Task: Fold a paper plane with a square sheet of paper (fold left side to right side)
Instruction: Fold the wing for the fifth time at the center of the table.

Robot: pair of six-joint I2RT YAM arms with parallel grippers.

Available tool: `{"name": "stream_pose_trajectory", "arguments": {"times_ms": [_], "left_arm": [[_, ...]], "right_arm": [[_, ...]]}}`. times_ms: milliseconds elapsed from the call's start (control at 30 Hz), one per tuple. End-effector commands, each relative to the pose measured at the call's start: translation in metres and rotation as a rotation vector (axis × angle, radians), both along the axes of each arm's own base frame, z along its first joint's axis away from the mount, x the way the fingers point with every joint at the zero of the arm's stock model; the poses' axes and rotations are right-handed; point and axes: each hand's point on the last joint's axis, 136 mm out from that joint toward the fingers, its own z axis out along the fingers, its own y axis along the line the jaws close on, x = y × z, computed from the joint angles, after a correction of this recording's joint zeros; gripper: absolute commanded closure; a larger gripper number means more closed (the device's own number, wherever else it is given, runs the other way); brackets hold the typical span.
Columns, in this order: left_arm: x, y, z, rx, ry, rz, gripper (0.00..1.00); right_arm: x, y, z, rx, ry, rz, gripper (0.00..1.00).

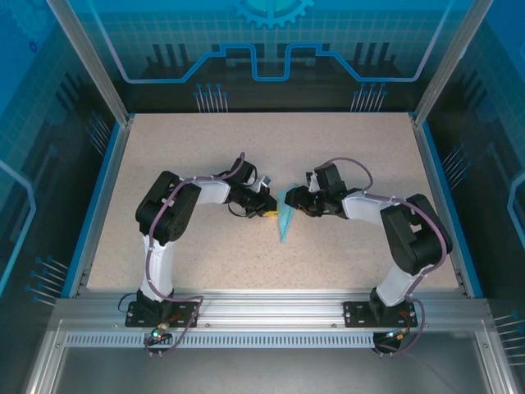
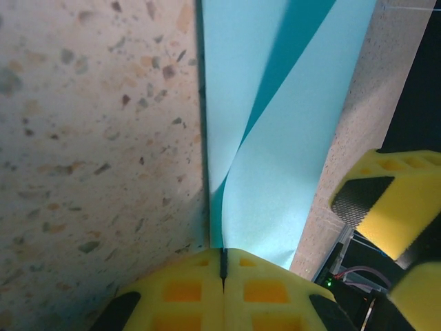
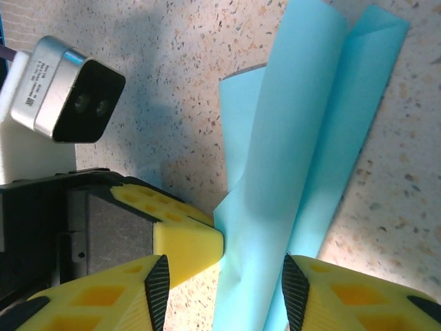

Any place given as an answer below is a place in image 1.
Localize light blue paper sheet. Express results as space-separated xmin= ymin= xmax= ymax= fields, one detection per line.
xmin=274 ymin=186 xmax=297 ymax=244

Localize metal tray panel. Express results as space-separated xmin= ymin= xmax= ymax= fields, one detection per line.
xmin=22 ymin=318 xmax=520 ymax=394

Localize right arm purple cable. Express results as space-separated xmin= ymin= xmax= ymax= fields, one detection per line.
xmin=322 ymin=157 xmax=454 ymax=359

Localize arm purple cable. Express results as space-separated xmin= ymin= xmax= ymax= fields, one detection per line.
xmin=143 ymin=151 xmax=247 ymax=359
xmin=322 ymin=157 xmax=454 ymax=359

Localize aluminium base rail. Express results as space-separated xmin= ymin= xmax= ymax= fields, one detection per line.
xmin=52 ymin=288 xmax=490 ymax=330

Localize aluminium table side rail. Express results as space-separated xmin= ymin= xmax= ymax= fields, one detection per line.
xmin=61 ymin=113 xmax=135 ymax=300
xmin=409 ymin=113 xmax=485 ymax=300

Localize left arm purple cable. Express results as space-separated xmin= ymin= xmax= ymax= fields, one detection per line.
xmin=143 ymin=151 xmax=247 ymax=359

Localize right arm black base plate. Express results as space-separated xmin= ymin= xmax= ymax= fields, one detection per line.
xmin=342 ymin=299 xmax=418 ymax=328

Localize slotted grey cable duct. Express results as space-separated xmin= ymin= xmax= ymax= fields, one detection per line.
xmin=63 ymin=331 xmax=415 ymax=350

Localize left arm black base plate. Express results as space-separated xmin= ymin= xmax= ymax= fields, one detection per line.
xmin=125 ymin=300 xmax=201 ymax=328

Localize orange cable connector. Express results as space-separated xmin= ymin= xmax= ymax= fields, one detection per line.
xmin=383 ymin=328 xmax=413 ymax=344

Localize green-lit cable connector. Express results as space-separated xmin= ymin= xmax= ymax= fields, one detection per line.
xmin=148 ymin=323 xmax=172 ymax=345

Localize aluminium frame post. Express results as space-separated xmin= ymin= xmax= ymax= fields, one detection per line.
xmin=409 ymin=0 xmax=496 ymax=127
xmin=43 ymin=0 xmax=135 ymax=127

